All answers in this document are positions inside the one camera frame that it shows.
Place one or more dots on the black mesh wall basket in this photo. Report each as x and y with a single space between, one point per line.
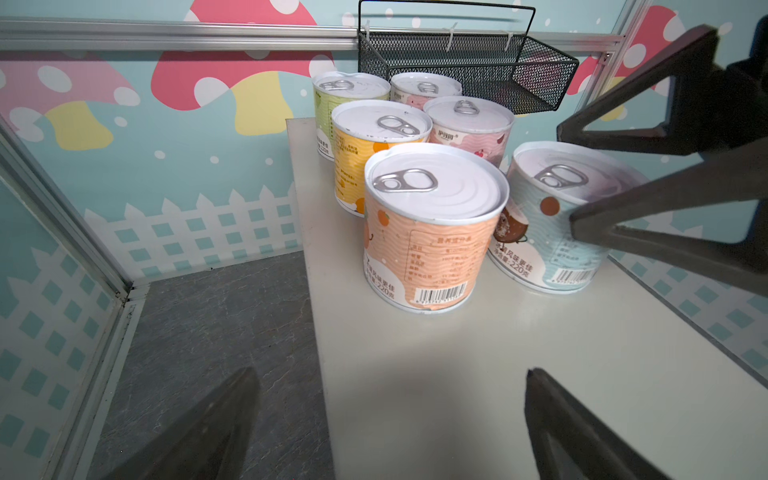
512 69

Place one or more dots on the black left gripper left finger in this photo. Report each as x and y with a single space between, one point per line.
209 441

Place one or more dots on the brown label can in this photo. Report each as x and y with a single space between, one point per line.
430 213

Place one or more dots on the pink white label can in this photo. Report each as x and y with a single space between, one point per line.
474 125

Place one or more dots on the yellow label can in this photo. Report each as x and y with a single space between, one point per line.
363 128

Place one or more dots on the grey metal cabinet counter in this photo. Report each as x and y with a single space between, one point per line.
441 396

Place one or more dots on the white lid can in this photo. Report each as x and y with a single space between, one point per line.
549 180

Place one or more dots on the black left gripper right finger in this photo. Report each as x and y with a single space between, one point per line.
569 442

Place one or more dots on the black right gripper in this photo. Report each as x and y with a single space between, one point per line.
750 84

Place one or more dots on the green label can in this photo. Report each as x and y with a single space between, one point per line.
332 89

